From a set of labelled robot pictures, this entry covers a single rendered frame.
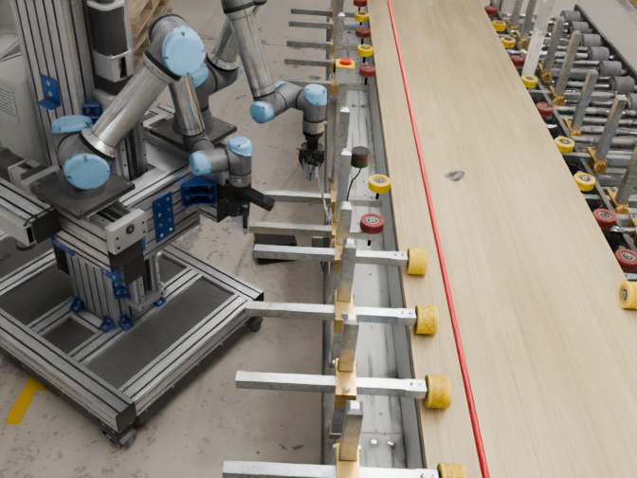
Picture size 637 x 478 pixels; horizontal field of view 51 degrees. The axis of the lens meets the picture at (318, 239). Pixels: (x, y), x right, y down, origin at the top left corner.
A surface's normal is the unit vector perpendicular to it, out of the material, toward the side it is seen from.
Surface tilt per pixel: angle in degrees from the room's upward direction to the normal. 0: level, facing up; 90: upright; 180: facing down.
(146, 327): 0
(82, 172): 95
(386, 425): 0
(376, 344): 0
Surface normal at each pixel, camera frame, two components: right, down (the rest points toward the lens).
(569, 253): 0.06, -0.79
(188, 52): 0.53, 0.47
